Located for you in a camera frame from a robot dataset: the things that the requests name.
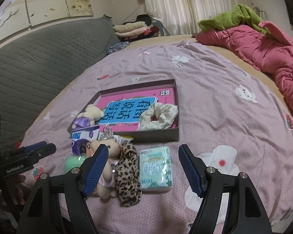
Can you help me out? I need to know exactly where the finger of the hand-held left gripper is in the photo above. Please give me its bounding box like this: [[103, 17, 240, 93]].
[[18, 141, 47, 154], [27, 143, 57, 162]]

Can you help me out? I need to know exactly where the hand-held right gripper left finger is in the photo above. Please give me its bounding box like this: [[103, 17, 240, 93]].
[[16, 143, 109, 234]]

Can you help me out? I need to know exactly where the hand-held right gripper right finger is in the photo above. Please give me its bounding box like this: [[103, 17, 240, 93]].
[[178, 144, 272, 234]]

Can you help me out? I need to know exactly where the mint green sponge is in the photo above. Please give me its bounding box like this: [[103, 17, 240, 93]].
[[64, 154, 87, 173]]

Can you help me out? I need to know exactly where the teddy bear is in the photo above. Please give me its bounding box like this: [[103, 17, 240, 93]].
[[86, 138, 122, 199], [72, 104, 105, 131]]

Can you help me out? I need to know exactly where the leopard print scrunchie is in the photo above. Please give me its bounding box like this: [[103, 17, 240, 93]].
[[113, 141, 142, 206]]

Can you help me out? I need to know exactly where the green tissue pack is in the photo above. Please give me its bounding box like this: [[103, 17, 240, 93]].
[[139, 146, 174, 192]]

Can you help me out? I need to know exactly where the purple cartoon snack packet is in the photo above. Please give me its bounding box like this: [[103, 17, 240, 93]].
[[70, 125, 100, 156]]

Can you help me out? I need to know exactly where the small silver tiara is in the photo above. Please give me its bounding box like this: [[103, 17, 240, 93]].
[[98, 124, 115, 140]]

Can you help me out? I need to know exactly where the yellow and white snack packet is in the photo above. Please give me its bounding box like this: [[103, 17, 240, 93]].
[[113, 134, 135, 144]]

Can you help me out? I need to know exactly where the shallow brown cardboard box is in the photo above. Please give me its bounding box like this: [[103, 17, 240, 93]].
[[67, 79, 180, 143]]

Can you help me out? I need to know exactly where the cream floral scrunchie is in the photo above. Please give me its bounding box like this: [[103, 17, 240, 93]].
[[137, 102, 179, 131]]

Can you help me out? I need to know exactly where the person's left hand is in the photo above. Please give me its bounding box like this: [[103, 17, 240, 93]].
[[0, 174, 27, 209]]

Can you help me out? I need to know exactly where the pink and blue book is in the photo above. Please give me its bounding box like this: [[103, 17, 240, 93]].
[[94, 88, 179, 131]]

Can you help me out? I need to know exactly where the pink printed bed sheet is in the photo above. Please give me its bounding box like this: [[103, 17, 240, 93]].
[[20, 35, 293, 234]]

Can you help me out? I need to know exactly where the grey quilted headboard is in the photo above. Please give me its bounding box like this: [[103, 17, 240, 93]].
[[0, 16, 121, 142]]

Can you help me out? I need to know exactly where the dark patterned cloth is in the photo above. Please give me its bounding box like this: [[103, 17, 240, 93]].
[[106, 41, 130, 55]]

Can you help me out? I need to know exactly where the pink quilt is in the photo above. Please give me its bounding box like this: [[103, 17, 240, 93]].
[[195, 21, 293, 127]]

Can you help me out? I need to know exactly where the pink folded cloth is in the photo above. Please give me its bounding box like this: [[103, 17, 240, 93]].
[[117, 27, 152, 38]]

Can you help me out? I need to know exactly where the beige folded cloth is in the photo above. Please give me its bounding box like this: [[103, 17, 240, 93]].
[[113, 21, 147, 33]]

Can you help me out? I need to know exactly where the black garment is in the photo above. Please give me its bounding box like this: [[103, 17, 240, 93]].
[[136, 15, 154, 26]]

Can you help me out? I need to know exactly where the green blanket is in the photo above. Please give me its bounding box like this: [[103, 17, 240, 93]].
[[198, 4, 271, 36]]

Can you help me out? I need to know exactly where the cream curtain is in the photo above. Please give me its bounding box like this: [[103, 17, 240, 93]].
[[137, 0, 237, 37]]

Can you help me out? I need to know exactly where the metal chair back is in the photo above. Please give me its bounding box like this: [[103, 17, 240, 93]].
[[253, 6, 268, 20]]

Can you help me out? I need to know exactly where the floral wall mural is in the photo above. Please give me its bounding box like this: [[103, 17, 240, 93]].
[[0, 0, 108, 48]]

